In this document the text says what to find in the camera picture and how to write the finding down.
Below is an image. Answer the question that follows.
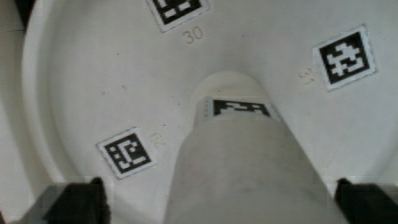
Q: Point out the white cylindrical table leg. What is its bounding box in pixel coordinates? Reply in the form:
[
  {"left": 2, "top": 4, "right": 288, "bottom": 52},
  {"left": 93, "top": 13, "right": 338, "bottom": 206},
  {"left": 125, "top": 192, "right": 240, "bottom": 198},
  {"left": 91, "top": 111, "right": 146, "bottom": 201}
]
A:
[{"left": 162, "top": 96, "right": 352, "bottom": 224}]

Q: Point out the white round table top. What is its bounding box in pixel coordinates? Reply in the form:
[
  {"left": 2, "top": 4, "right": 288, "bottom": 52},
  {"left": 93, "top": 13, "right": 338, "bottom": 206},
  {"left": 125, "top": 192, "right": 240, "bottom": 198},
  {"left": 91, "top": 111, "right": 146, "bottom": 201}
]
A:
[{"left": 23, "top": 0, "right": 398, "bottom": 224}]

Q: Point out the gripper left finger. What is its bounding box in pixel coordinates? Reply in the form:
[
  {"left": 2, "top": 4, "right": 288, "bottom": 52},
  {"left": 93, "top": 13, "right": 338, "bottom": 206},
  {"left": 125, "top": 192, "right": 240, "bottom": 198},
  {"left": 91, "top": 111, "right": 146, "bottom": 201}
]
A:
[{"left": 23, "top": 177, "right": 110, "bottom": 224}]

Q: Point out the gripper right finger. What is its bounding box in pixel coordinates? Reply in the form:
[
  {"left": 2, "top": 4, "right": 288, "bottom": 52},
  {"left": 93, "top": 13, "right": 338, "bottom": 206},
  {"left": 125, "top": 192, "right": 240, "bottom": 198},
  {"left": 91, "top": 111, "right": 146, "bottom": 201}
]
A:
[{"left": 334, "top": 178, "right": 398, "bottom": 224}]

